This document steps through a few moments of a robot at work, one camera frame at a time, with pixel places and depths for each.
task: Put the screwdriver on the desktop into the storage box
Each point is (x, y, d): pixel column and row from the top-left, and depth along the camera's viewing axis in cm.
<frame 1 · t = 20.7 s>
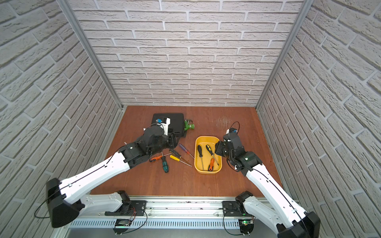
left hand: (181, 133, 72), fingers open
right hand: (219, 145, 78), fingers open
yellow plastic storage box: (206, 161, 92), on the table
green plastic nozzle tool: (188, 124, 109), point 2 cm above the table
black screwdriver yellow cap: (200, 151, 94), point 3 cm above the table
black yellow stubby screwdriver: (211, 152, 94), point 2 cm above the table
orange black long screwdriver: (211, 167, 87), point 3 cm above the table
blue transparent red screwdriver: (185, 150, 96), on the table
black yellow dotted screwdriver: (179, 155, 94), on the table
yellow handled screwdriver: (178, 160, 91), on the table
green black screwdriver: (164, 164, 89), point 2 cm above the table

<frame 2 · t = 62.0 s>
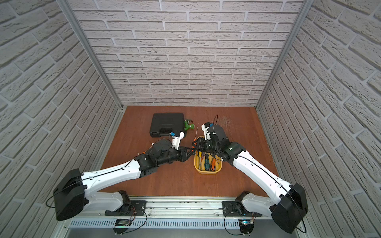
left hand: (196, 149, 72), fingers open
right hand: (194, 143, 75), fingers closed
green black screwdriver: (207, 162, 89), point 3 cm above the table
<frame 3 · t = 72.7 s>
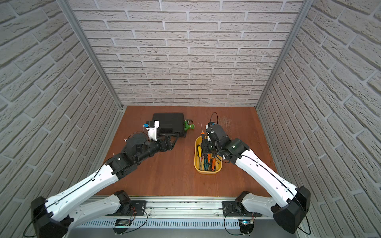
left hand: (175, 133, 69), fingers open
right hand: (204, 144, 75), fingers open
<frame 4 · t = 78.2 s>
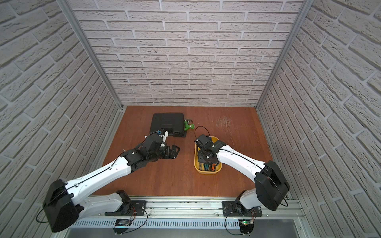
left hand: (176, 147, 79), fingers open
right hand: (204, 158, 84), fingers open
